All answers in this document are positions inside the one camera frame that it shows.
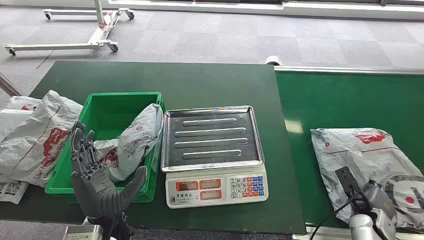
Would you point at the white mailer with QR code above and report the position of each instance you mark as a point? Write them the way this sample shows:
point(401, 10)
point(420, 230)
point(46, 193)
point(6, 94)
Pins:
point(11, 192)

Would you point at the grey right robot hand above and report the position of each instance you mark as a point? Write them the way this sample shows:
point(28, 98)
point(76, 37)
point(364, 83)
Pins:
point(381, 200)

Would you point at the large grey mailer red print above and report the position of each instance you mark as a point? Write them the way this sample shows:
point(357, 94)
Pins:
point(30, 145)

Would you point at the grey mailer package black stripes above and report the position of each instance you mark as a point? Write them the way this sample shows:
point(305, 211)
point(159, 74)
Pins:
point(364, 155)

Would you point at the crumpled grey mailer package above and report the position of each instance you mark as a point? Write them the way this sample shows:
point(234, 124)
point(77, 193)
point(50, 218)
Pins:
point(139, 139)

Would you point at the white conveyor end roller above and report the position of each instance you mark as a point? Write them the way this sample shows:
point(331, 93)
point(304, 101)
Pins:
point(273, 60)

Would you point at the white mailer small red logo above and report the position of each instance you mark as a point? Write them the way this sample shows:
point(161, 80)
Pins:
point(20, 105)

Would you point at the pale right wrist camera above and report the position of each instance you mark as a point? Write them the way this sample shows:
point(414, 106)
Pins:
point(348, 182)

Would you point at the white electronic scale body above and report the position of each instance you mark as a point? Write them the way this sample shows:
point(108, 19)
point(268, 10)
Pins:
point(215, 188)

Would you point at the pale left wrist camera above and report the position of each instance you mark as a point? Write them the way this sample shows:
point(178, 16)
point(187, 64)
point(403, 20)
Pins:
point(81, 232)

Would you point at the white wheeled stand frame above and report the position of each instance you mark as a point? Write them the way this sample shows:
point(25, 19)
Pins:
point(99, 33)

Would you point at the steel scale tray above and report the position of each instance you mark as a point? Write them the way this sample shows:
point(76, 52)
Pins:
point(212, 139)

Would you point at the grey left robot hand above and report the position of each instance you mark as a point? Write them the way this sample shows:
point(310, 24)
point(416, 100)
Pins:
point(96, 192)

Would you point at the green plastic crate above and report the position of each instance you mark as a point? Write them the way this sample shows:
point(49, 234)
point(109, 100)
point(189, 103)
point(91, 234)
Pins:
point(109, 109)

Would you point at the brown wooden bar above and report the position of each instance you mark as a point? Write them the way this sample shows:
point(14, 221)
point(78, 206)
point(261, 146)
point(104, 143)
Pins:
point(8, 85)

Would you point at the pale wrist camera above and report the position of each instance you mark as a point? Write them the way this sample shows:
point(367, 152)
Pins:
point(81, 232)
point(348, 182)

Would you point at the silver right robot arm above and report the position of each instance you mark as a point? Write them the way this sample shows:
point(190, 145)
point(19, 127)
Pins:
point(362, 228)

